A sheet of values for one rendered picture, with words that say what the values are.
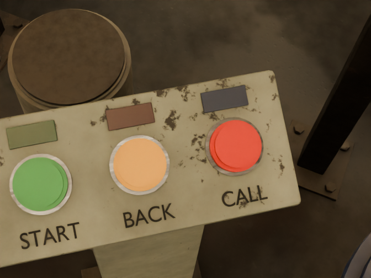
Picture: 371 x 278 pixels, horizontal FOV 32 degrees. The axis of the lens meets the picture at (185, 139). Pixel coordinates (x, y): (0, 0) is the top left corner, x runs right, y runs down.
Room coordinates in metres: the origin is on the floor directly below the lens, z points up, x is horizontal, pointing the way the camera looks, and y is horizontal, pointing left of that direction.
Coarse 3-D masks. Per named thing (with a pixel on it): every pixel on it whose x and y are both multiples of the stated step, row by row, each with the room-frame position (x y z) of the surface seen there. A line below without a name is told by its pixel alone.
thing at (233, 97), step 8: (232, 88) 0.25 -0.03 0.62; (240, 88) 0.25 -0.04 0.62; (208, 96) 0.24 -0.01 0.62; (216, 96) 0.24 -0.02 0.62; (224, 96) 0.24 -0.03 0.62; (232, 96) 0.24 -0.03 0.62; (240, 96) 0.25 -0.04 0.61; (208, 104) 0.24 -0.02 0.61; (216, 104) 0.24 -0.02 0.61; (224, 104) 0.24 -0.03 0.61; (232, 104) 0.24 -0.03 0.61; (240, 104) 0.24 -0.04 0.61; (208, 112) 0.23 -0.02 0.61
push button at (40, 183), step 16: (32, 160) 0.17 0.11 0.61; (48, 160) 0.18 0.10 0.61; (16, 176) 0.16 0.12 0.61; (32, 176) 0.16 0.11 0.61; (48, 176) 0.16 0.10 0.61; (64, 176) 0.17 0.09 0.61; (16, 192) 0.15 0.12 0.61; (32, 192) 0.15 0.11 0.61; (48, 192) 0.15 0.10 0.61; (64, 192) 0.16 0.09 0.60; (32, 208) 0.14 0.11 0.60; (48, 208) 0.14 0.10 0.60
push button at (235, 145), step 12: (216, 132) 0.21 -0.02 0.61; (228, 132) 0.21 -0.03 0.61; (240, 132) 0.21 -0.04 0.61; (252, 132) 0.22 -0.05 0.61; (216, 144) 0.20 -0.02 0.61; (228, 144) 0.20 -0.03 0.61; (240, 144) 0.21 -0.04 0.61; (252, 144) 0.21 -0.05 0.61; (216, 156) 0.20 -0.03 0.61; (228, 156) 0.20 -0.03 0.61; (240, 156) 0.20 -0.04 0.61; (252, 156) 0.20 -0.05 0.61; (228, 168) 0.19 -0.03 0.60; (240, 168) 0.19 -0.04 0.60
